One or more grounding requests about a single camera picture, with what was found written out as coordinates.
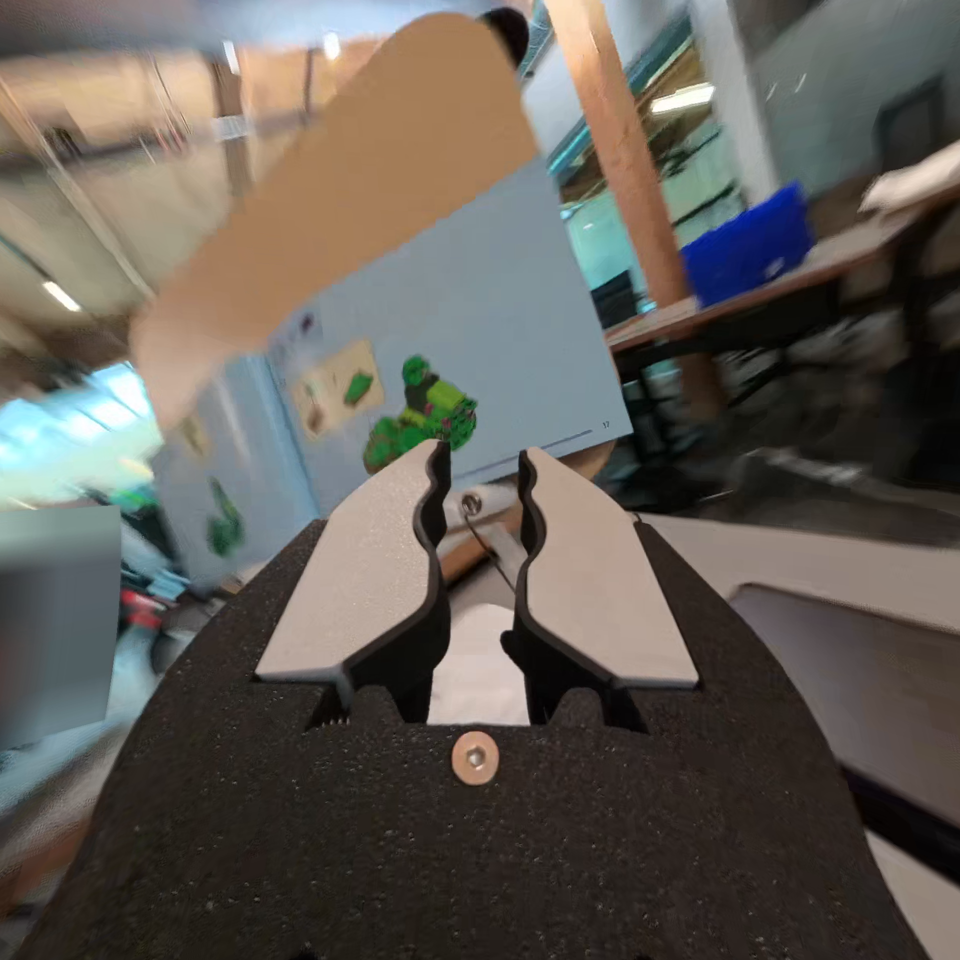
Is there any black round disc on rod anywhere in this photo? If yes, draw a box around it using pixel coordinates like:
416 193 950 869
478 6 532 70

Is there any white and wooden book stand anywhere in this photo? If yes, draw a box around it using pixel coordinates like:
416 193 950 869
129 10 622 726

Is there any white paper stack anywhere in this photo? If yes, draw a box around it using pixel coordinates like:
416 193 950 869
857 141 960 216

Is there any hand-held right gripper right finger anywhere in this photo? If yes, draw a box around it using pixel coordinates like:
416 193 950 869
499 447 702 726

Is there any wooden post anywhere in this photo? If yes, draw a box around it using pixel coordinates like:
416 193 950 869
541 0 723 425

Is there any background work table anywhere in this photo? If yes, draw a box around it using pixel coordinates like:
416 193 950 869
602 180 960 376

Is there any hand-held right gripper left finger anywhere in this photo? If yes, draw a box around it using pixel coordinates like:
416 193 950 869
253 438 454 726

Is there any lego instruction booklet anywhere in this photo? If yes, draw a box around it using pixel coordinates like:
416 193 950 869
152 156 636 580

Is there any blue plastic storage bin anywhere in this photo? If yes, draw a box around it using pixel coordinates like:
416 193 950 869
677 182 817 310

